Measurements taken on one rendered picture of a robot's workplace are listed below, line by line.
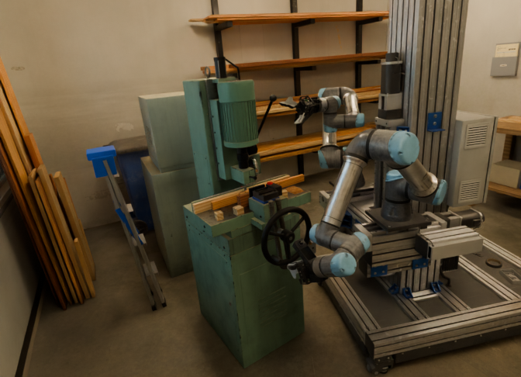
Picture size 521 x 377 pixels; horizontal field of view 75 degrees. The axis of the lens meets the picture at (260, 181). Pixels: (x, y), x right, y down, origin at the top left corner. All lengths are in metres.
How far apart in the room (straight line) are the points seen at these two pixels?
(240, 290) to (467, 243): 1.10
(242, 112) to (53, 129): 2.65
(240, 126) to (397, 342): 1.33
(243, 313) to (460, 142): 1.41
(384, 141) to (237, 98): 0.70
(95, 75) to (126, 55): 0.37
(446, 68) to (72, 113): 3.29
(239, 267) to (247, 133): 0.66
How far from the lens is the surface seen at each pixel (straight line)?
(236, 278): 1.75
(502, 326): 2.34
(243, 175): 1.71
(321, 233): 1.29
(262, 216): 1.59
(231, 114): 1.62
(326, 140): 2.15
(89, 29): 3.94
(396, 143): 1.26
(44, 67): 3.93
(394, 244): 1.78
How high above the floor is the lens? 1.57
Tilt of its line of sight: 19 degrees down
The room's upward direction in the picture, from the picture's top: 5 degrees counter-clockwise
